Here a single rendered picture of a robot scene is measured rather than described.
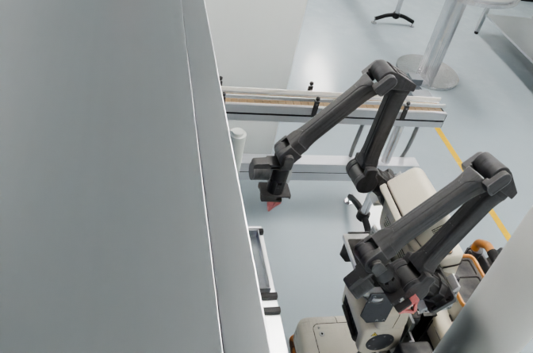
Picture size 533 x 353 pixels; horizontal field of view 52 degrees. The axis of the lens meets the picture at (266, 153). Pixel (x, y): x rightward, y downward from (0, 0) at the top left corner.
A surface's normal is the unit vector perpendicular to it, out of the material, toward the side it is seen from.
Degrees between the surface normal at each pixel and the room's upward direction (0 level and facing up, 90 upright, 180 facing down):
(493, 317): 90
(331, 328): 0
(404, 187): 43
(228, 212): 0
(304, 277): 0
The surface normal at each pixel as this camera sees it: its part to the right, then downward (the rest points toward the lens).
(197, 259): 0.17, -0.76
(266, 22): 0.17, 0.65
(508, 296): -0.76, 0.30
